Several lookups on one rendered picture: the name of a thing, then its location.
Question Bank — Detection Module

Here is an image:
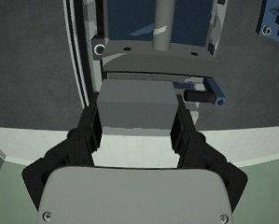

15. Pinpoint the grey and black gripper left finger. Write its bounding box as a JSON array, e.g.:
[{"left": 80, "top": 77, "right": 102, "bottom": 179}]
[{"left": 21, "top": 91, "right": 103, "bottom": 212}]

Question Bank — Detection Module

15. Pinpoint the grey rectangular block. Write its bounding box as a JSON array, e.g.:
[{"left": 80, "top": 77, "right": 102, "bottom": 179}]
[{"left": 96, "top": 79, "right": 178, "bottom": 136}]

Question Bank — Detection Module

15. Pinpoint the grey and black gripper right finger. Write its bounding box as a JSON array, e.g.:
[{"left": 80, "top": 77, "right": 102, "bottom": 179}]
[{"left": 170, "top": 94, "right": 248, "bottom": 213}]

